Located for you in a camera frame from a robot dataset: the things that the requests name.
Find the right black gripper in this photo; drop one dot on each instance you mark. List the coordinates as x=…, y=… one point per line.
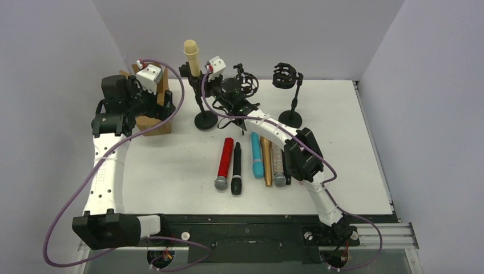
x=204, y=80

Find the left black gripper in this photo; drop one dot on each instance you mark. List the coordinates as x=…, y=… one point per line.
x=162, y=100

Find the brown cardboard box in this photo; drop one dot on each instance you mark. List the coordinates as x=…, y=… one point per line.
x=155, y=126

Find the tripod shock mount stand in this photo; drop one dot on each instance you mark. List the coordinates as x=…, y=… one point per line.
x=235, y=91

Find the clip mic stand round base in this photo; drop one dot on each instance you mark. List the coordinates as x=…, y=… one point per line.
x=205, y=119

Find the cream microphone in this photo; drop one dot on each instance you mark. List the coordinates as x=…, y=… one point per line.
x=191, y=51

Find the gold microphone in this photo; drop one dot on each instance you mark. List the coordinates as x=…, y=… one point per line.
x=266, y=156

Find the blue microphone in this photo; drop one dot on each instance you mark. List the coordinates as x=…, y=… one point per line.
x=257, y=164

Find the red glitter microphone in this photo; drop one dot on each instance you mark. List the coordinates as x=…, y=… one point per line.
x=220, y=182

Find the silver glitter microphone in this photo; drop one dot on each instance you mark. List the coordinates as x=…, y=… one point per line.
x=279, y=179

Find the slim black microphone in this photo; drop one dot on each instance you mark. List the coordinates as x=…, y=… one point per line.
x=288, y=179

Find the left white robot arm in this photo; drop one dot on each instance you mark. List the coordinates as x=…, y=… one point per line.
x=104, y=223

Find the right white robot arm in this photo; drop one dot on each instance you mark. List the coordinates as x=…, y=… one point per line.
x=303, y=156

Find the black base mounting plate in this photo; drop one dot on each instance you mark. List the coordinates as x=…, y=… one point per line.
x=246, y=254

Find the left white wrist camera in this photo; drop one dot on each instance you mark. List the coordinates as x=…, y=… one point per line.
x=150, y=75

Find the shock mount stand round base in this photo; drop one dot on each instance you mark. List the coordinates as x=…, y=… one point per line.
x=286, y=77

